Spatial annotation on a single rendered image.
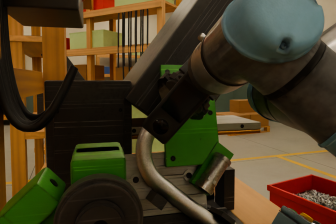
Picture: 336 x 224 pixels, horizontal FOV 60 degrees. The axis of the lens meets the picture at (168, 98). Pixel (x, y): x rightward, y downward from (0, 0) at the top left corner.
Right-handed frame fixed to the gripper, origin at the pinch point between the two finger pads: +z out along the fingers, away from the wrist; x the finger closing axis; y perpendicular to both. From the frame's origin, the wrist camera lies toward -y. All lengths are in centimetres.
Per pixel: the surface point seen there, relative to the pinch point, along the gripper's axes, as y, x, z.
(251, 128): 15.0, -20.4, 15.4
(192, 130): 0.1, -6.8, 2.9
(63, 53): 6, 46, 72
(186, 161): -5.4, -9.9, 2.9
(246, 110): 303, -178, 593
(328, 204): 16, -53, 21
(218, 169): -3.1, -14.8, -0.6
